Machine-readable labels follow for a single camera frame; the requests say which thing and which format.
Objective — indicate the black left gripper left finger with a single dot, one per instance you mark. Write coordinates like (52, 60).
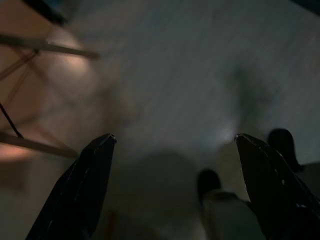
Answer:
(75, 190)

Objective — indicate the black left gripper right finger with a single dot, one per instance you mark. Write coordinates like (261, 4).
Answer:
(272, 190)

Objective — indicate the black robot right foot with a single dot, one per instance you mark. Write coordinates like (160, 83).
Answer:
(283, 147)

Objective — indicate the black robot foot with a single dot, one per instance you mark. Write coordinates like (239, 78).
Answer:
(283, 147)
(208, 183)

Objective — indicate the robot left leg grey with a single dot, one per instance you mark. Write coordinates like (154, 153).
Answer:
(230, 217)

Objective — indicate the black robot left foot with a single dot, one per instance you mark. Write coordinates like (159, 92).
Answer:
(208, 183)

